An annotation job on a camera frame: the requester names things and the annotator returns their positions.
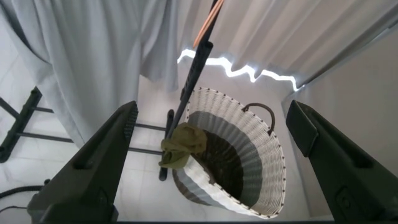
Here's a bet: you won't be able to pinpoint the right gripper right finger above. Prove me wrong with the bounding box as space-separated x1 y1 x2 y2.
285 99 398 223

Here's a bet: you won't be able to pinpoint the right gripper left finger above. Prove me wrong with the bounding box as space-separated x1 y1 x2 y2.
27 100 139 223

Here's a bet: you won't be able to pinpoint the green long-sleeved shirt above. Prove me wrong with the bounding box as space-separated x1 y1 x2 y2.
158 122 208 170

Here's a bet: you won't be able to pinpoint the white laundry basket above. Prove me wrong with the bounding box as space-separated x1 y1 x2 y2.
172 86 287 220

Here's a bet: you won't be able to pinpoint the pink clothes hanger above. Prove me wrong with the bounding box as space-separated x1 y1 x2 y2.
192 0 225 49

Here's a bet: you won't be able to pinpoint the pale grey garment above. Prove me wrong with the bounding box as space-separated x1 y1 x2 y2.
0 0 144 149

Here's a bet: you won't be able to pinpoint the pale grey shorts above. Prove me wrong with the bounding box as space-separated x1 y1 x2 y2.
139 0 190 93

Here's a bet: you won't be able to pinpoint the white curtain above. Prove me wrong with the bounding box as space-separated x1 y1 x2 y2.
167 0 398 93

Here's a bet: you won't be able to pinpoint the black cable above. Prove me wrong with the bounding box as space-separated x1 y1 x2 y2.
0 205 29 213
0 179 52 200

